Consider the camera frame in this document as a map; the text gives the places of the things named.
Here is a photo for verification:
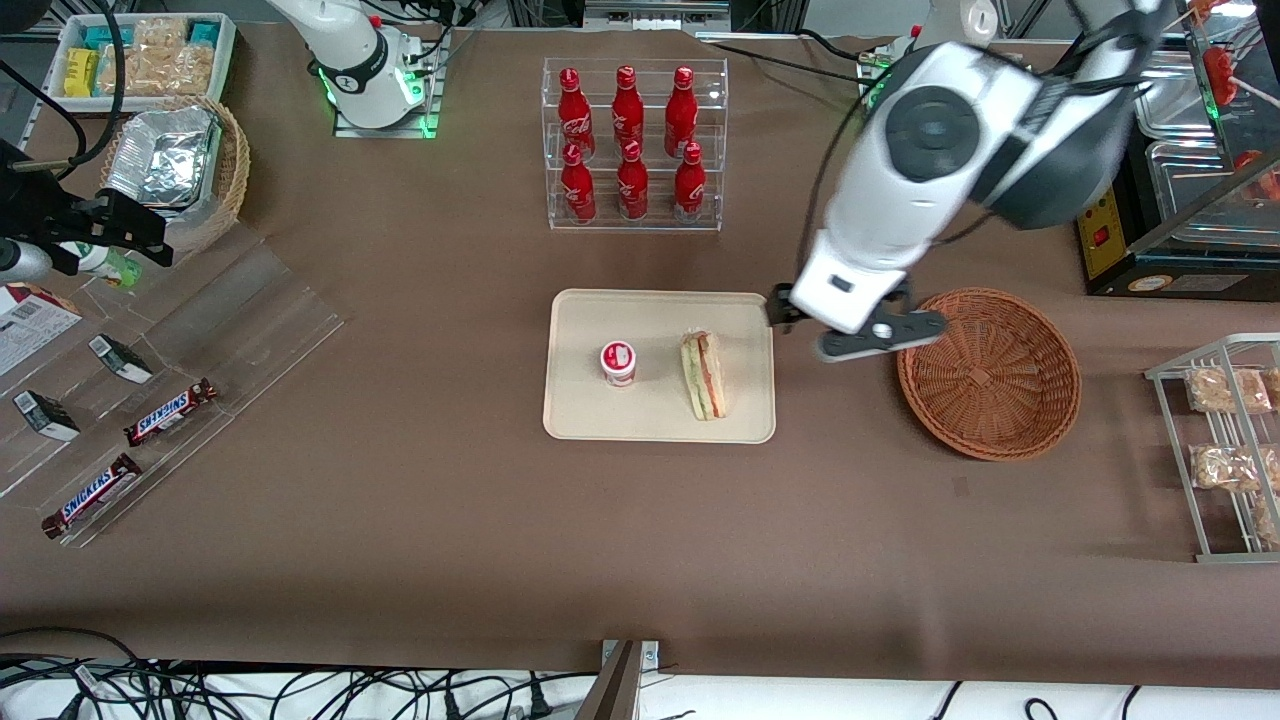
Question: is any black table cable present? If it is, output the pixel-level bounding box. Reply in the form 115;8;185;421
700;30;871;76

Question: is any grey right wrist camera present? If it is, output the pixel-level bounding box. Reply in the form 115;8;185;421
0;238;53;284

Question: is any green white drink bottle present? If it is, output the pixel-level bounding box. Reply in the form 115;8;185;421
60;240;143;291

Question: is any Snickers chocolate bar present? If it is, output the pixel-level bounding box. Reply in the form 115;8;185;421
123;378;218;447
41;453;144;540

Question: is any clear bagged cracker pack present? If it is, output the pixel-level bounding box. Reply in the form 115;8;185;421
100;18;216;98

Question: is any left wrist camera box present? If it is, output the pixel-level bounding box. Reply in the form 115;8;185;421
815;290;948;363

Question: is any black food warmer cabinet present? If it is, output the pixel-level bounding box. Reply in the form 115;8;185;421
1075;0;1280;299

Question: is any clear acrylic stepped display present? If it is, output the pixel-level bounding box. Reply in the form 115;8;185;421
0;220;346;549

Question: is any black cable bundle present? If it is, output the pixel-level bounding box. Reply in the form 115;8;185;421
0;628;601;720

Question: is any clear acrylic bottle rack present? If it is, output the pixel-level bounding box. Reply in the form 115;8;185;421
542;57;729;233

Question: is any beige plastic tray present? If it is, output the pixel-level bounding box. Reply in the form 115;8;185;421
543;289;777;444

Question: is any red white paper carton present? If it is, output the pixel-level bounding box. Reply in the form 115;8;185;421
0;283;83;379

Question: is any silver wire rack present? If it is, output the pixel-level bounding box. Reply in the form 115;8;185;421
1145;333;1280;564

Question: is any brown wicker basket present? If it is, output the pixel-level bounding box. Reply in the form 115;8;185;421
896;288;1083;462

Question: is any light wicker basket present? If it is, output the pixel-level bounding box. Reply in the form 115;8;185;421
100;95;251;256

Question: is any aluminium frame structure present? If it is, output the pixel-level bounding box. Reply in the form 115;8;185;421
510;0;801;31

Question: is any red cola bottle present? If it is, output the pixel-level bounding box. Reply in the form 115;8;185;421
665;67;698;158
673;142;707;223
560;142;598;223
612;66;646;151
617;140;649;221
557;68;596;161

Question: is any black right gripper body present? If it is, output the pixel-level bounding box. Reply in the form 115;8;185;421
0;140;101;276

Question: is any grey metal bracket post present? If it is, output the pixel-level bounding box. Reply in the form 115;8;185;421
575;640;661;720

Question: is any white plastic bin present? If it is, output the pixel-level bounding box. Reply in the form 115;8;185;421
45;13;238;113

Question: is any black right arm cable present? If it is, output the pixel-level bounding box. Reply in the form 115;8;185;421
0;0;128;181

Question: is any small black white box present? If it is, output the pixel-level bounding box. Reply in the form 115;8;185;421
12;390;81;442
88;334;154;385

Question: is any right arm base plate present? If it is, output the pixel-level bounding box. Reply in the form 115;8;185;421
333;30;446;139

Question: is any silver foil package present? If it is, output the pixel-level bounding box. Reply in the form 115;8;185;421
105;107;221;208

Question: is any triangular sandwich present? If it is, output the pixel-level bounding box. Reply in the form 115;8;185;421
680;330;728;422

